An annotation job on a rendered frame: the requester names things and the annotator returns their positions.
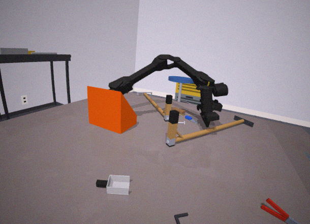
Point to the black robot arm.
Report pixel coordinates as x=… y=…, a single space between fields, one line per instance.
x=201 y=79

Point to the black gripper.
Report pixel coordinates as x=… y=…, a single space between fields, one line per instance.
x=206 y=111

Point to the dark grey l-shaped bar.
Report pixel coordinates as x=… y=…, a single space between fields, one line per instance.
x=180 y=215

